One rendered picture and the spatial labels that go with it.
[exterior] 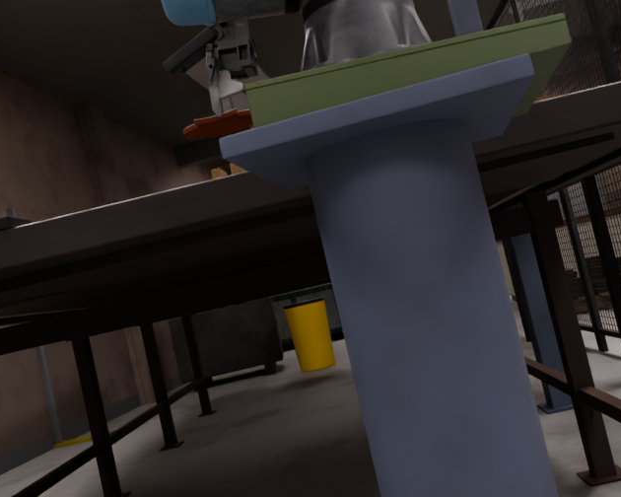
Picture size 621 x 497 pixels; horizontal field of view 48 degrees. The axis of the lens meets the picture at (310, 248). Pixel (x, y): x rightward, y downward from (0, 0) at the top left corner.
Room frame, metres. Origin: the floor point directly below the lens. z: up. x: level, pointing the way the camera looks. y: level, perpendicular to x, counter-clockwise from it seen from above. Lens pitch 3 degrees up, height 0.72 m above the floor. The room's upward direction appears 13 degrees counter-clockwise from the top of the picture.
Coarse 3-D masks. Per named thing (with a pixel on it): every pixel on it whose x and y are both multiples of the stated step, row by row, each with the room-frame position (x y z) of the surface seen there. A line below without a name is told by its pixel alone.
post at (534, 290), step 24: (456, 0) 2.93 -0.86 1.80; (456, 24) 2.95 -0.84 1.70; (480, 24) 2.93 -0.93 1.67; (528, 240) 2.93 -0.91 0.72; (528, 264) 2.93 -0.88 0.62; (528, 288) 2.93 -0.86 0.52; (528, 312) 2.94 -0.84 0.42; (552, 336) 2.93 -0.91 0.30; (552, 360) 2.93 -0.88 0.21; (552, 408) 2.93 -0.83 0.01
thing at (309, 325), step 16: (304, 304) 6.27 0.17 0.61; (320, 304) 6.35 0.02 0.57; (288, 320) 6.39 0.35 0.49; (304, 320) 6.28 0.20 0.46; (320, 320) 6.33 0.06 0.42; (304, 336) 6.30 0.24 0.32; (320, 336) 6.31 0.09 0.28; (304, 352) 6.32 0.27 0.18; (320, 352) 6.30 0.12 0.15; (304, 368) 6.36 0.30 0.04; (320, 368) 6.30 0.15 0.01
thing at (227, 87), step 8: (224, 72) 1.22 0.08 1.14; (224, 80) 1.21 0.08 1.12; (232, 80) 1.21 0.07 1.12; (216, 88) 1.19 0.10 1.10; (224, 88) 1.20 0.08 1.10; (232, 88) 1.20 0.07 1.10; (240, 88) 1.20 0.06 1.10; (216, 96) 1.19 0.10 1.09; (224, 96) 1.20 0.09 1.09; (216, 104) 1.19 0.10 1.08; (216, 112) 1.20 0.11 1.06
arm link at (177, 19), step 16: (176, 0) 0.66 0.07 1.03; (192, 0) 0.66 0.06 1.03; (208, 0) 0.66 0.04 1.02; (224, 0) 0.67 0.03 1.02; (240, 0) 0.67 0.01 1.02; (256, 0) 0.68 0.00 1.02; (272, 0) 0.68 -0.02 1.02; (176, 16) 0.68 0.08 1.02; (192, 16) 0.68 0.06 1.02; (208, 16) 0.69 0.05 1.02; (224, 16) 0.69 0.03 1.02; (240, 16) 0.70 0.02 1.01; (256, 16) 0.71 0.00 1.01
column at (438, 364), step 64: (512, 64) 0.55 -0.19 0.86; (256, 128) 0.59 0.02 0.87; (320, 128) 0.58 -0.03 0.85; (384, 128) 0.62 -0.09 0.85; (448, 128) 0.64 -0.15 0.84; (320, 192) 0.67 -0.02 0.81; (384, 192) 0.62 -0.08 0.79; (448, 192) 0.63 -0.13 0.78; (384, 256) 0.63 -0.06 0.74; (448, 256) 0.62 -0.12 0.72; (384, 320) 0.64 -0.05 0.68; (448, 320) 0.62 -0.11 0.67; (512, 320) 0.66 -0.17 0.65; (384, 384) 0.64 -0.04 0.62; (448, 384) 0.62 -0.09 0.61; (512, 384) 0.64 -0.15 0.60; (384, 448) 0.66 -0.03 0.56; (448, 448) 0.62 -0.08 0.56; (512, 448) 0.63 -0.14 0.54
